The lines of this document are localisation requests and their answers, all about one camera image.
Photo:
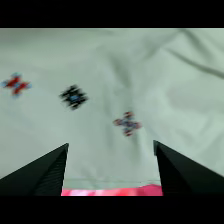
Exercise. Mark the white patterned garment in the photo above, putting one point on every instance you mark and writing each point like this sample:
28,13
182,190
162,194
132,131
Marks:
113,76

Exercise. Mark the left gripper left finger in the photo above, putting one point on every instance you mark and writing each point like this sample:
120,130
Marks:
43,175

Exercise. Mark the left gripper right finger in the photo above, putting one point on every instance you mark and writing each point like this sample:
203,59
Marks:
181,173

